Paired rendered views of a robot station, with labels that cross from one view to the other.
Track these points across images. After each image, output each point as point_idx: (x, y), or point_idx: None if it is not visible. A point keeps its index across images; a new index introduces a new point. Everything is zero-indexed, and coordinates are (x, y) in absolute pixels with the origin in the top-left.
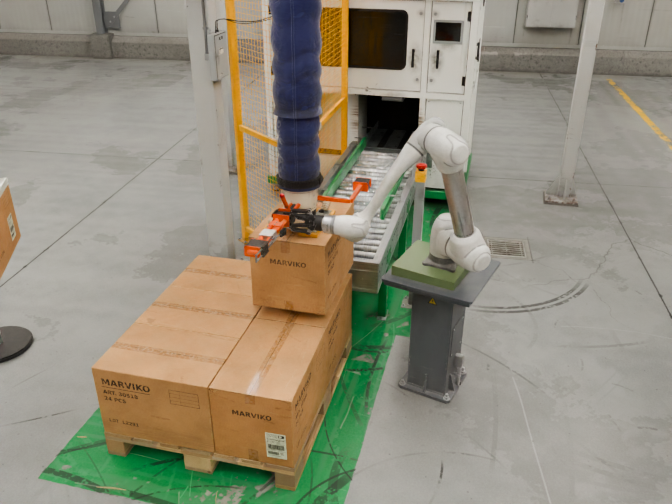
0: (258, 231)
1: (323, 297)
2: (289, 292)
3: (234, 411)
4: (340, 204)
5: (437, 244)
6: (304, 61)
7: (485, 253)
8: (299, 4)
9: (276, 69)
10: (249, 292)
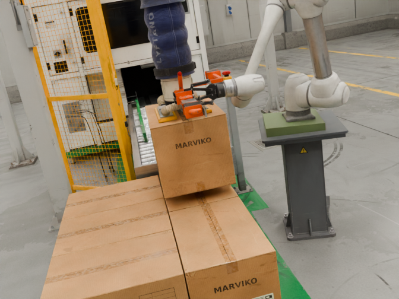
0: (154, 124)
1: (231, 165)
2: (199, 172)
3: (217, 289)
4: None
5: (297, 98)
6: None
7: (347, 86)
8: None
9: None
10: (143, 199)
